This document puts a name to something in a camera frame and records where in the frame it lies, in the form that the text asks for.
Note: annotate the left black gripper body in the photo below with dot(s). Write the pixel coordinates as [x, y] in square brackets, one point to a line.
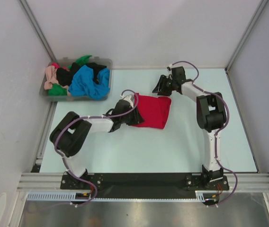
[131, 118]

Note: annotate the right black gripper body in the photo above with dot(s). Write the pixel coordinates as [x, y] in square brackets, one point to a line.
[169, 87]

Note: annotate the red t shirt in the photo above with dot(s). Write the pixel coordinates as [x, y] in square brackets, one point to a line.
[153, 110]

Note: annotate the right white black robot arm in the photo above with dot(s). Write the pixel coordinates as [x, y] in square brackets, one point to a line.
[211, 114]

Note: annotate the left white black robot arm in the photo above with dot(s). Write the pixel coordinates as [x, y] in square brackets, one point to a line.
[69, 135]

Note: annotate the blue t shirt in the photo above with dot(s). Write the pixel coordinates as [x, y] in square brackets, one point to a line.
[83, 84]

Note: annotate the grey plastic bin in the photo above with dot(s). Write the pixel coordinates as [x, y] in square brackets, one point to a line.
[64, 63]

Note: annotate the black t shirt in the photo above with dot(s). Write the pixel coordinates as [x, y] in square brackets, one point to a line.
[65, 77]

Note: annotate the green t shirt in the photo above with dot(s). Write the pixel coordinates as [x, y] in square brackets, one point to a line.
[58, 90]

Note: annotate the beige pink t shirt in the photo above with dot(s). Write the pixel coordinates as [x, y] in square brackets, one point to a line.
[51, 78]

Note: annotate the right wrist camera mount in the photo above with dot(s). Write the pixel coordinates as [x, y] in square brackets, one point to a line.
[169, 67]

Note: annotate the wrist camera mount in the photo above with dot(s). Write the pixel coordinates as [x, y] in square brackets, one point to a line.
[169, 67]
[129, 98]

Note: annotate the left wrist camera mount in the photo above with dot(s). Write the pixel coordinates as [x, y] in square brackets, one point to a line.
[129, 98]

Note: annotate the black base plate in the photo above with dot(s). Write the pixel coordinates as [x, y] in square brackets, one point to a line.
[153, 185]

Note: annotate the white slotted cable duct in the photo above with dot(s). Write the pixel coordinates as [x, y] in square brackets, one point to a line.
[75, 197]

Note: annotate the aluminium rail frame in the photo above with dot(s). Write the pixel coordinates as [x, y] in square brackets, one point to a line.
[247, 182]

